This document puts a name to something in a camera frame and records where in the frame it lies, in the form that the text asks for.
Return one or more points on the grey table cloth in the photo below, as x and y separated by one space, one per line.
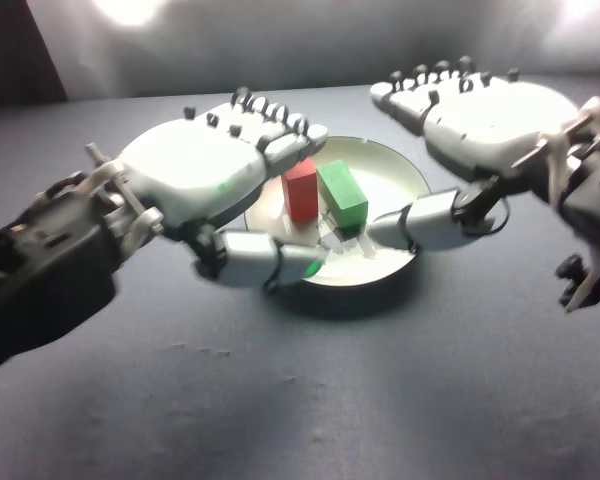
280 400

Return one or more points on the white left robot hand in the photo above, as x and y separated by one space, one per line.
195 165

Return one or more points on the white plate with dark rim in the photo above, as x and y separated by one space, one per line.
387 170

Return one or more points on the red block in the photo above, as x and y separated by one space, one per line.
300 192

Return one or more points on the green block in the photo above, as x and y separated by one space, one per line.
345 197

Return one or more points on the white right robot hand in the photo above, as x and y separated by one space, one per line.
495 120

